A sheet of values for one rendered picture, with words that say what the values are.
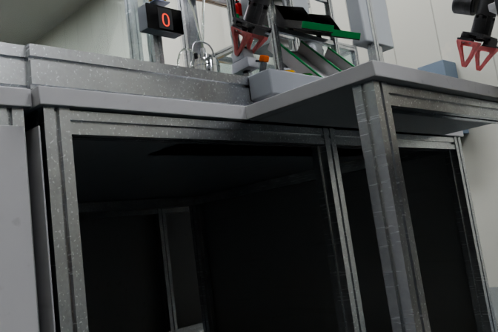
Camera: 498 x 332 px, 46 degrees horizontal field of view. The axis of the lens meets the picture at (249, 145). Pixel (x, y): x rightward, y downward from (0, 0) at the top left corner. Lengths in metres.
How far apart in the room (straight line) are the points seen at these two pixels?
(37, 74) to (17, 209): 0.25
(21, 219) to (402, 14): 4.57
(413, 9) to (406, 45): 0.30
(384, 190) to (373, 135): 0.10
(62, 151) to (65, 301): 0.23
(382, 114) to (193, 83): 0.42
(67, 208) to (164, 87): 0.37
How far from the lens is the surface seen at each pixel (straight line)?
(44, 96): 0.96
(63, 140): 0.97
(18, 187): 0.93
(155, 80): 1.19
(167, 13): 1.66
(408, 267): 1.03
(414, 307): 1.04
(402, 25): 5.22
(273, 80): 1.34
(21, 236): 0.93
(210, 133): 1.16
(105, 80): 1.12
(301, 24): 1.81
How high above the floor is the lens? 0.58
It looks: 9 degrees up
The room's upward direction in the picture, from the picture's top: 8 degrees counter-clockwise
